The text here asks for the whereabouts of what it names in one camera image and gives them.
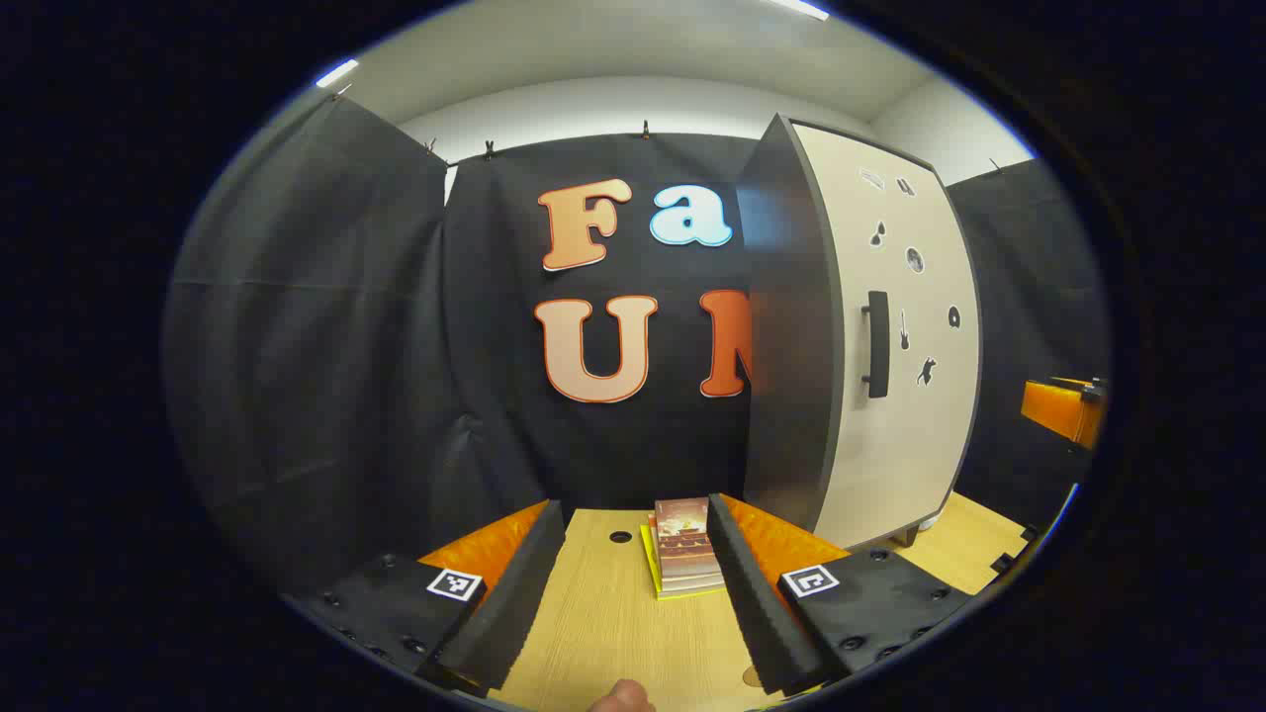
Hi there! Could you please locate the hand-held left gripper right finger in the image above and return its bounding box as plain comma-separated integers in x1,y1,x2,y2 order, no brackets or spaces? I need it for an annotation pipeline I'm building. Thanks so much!
705,492,975,698

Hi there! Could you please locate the stack of books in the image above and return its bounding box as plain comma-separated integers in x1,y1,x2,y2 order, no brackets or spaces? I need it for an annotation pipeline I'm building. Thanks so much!
640,497,728,601

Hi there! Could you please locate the dark grey cabinet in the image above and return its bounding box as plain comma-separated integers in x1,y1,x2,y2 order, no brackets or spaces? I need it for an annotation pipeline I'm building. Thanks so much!
737,112,985,552

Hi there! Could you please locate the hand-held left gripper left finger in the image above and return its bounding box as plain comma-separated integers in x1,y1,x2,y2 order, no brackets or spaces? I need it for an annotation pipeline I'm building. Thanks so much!
282,499,567,698

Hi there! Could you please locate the white cabinet door black handle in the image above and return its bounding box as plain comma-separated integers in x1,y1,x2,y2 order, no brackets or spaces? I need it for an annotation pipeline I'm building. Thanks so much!
791,124,982,550

